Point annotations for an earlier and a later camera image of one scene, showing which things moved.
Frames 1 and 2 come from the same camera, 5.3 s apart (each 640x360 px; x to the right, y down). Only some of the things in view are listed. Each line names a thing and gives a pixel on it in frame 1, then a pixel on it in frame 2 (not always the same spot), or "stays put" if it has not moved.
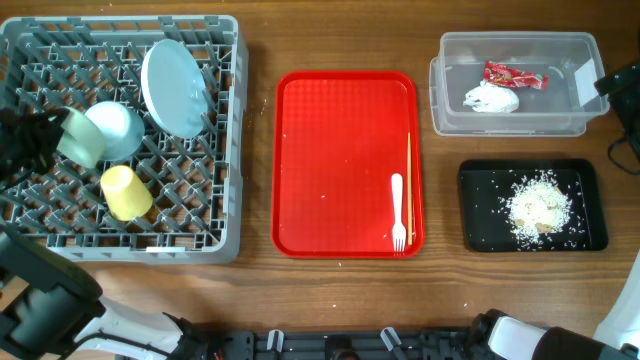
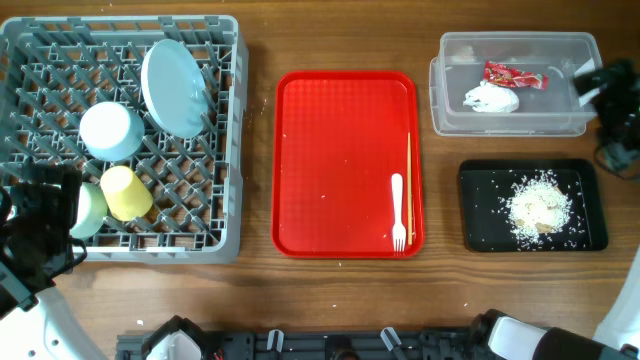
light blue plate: [175, 87] stays put
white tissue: [489, 98] stays put
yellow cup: [127, 196] stays put
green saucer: [80, 141] to [93, 210]
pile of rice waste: [537, 208] stays put
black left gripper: [40, 129] to [65, 202]
